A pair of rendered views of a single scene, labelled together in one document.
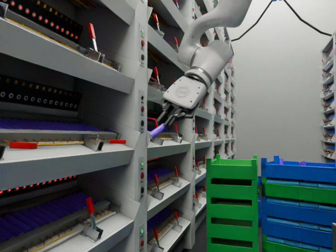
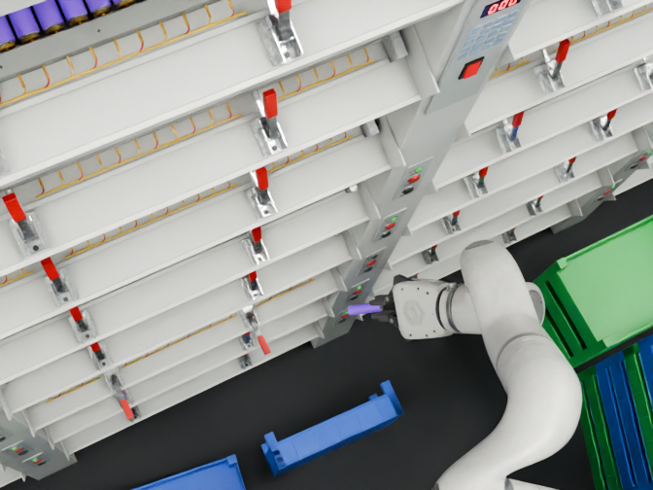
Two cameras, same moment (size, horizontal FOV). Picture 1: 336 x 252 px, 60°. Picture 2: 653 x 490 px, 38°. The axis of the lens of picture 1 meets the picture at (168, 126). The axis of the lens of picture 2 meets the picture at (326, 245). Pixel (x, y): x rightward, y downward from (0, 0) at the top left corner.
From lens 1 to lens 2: 173 cm
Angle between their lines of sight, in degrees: 75
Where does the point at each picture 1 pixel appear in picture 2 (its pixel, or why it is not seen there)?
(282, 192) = (635, 387)
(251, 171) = (593, 344)
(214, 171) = (556, 283)
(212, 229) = not seen: hidden behind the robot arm
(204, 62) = (463, 318)
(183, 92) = (413, 314)
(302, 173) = not seen: outside the picture
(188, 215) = (572, 206)
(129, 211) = (326, 305)
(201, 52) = not seen: hidden behind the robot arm
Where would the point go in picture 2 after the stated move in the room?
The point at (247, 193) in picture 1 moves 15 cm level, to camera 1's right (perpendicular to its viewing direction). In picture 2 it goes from (573, 345) to (627, 397)
